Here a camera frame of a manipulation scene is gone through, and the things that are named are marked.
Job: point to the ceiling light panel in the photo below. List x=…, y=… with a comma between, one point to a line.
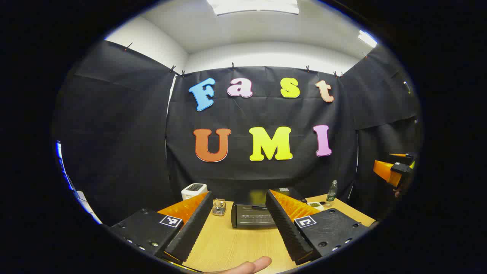
x=367, y=38
x=253, y=5

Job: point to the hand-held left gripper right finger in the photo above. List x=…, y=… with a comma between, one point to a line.
x=283, y=224

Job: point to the black electric oven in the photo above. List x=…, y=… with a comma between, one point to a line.
x=251, y=216

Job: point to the white divided dish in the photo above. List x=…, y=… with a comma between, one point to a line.
x=315, y=206

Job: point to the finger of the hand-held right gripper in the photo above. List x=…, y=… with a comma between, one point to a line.
x=386, y=170
x=401, y=155

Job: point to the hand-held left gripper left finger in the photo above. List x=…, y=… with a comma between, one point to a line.
x=190, y=228

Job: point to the black backdrop cloth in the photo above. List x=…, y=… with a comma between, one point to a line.
x=125, y=144

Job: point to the white toaster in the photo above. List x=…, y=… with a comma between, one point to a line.
x=194, y=190

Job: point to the clear plastic water bottle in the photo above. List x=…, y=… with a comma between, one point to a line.
x=331, y=194

